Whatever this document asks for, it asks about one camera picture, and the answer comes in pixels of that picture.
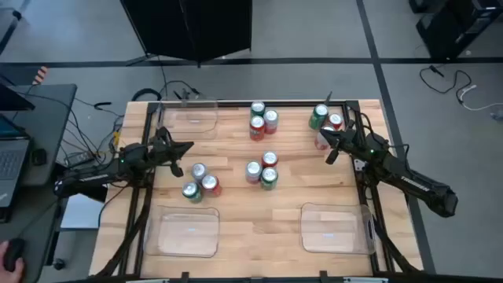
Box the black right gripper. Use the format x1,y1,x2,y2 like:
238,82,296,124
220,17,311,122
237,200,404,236
320,119,369,166

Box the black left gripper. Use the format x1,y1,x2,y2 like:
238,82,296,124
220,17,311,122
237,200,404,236
148,126,195,178

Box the clear plastic bin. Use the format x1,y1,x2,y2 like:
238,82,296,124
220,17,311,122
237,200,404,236
299,202,377,255
143,204,221,259
159,100,219,142

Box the black power strip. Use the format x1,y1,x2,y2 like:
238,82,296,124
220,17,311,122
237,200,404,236
64,151,96,168

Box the white sheet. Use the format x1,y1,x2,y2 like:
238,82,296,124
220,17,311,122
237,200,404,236
60,193,106,231

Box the black backdrop panel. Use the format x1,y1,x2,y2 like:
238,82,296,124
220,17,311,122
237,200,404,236
119,0,253,67

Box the dark grey desk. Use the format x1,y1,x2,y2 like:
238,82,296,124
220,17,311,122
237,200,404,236
0,83,79,283

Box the small black puck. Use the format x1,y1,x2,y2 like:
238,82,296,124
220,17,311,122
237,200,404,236
31,148,48,167

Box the large black equipment cabinet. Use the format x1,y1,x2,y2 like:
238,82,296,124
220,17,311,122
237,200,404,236
415,0,503,61

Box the orange black striped object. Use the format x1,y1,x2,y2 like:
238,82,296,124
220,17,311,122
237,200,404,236
31,65,50,86

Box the grey laptop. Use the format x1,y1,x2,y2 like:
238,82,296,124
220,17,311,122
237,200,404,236
0,112,31,209

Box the black monitor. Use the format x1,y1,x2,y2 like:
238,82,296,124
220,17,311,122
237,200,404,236
0,74,36,112

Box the black computer mouse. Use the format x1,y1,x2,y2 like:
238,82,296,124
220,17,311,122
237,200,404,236
2,237,25,273

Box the person's hand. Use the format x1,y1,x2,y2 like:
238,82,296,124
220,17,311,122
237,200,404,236
0,240,25,283

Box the coiled black cable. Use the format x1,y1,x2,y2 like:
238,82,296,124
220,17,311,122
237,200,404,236
131,87,163,102

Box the black braided cable bundle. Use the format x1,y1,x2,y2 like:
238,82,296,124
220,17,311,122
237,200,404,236
94,184,154,277
367,214,420,274

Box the black floor cable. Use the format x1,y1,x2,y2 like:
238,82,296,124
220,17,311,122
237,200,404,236
418,64,473,106

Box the white floor cable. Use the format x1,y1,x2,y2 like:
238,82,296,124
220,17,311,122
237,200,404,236
457,83,503,112

